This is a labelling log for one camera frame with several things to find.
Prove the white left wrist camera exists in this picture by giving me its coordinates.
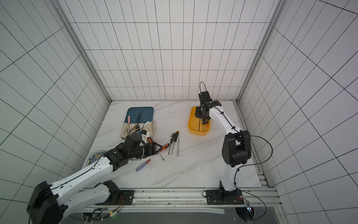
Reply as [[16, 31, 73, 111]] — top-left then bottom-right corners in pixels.
[[135, 130, 150, 144]]

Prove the pink handled spoon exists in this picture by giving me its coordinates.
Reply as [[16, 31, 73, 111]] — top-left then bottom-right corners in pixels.
[[127, 116, 131, 134]]

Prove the small clear handled screwdriver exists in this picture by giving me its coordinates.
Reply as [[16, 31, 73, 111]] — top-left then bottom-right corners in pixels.
[[176, 138, 180, 158]]

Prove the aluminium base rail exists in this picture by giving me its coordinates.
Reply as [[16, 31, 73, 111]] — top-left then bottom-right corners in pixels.
[[80, 173, 283, 215]]

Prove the yellow plastic storage box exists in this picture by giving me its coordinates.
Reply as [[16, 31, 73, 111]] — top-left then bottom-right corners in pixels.
[[188, 106, 210, 136]]

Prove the black yellow phillips screwdriver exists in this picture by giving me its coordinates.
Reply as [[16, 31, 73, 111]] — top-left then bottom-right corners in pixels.
[[168, 133, 175, 154]]

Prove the purple clear handled screwdriver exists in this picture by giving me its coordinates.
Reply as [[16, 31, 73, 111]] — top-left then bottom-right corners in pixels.
[[136, 155, 156, 172]]

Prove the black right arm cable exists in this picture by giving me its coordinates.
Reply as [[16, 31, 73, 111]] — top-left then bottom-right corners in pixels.
[[233, 135, 273, 222]]

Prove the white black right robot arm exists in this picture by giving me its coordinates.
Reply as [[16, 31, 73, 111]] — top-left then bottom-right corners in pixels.
[[195, 100, 251, 205]]

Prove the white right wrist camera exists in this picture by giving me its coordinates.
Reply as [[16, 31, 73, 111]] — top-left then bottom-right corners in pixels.
[[198, 91, 212, 105]]

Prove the beige linen cloth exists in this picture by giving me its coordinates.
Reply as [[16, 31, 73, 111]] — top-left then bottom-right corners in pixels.
[[120, 121, 155, 139]]

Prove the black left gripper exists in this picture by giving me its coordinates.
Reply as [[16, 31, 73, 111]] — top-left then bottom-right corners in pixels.
[[129, 142, 163, 159]]

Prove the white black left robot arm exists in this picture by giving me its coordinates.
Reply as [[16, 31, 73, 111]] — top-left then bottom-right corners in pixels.
[[26, 133, 169, 224]]

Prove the black slim utensil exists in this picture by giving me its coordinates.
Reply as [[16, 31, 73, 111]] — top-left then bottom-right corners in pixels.
[[136, 111, 143, 124]]

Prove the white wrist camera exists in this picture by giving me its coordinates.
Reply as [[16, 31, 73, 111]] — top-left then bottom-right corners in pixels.
[[198, 91, 212, 105], [135, 130, 150, 144]]

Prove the blue yellow patterned plate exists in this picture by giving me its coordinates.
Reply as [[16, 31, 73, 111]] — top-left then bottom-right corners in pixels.
[[86, 151, 105, 166]]

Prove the large orange grey screwdriver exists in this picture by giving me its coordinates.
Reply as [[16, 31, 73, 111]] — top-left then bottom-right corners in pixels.
[[147, 137, 164, 160]]

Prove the black screwdriver yellow cap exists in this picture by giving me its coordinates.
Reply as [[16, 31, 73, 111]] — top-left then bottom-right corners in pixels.
[[171, 131, 179, 155]]

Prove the teal plastic tray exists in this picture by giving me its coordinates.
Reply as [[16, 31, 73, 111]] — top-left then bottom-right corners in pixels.
[[125, 106, 154, 124]]

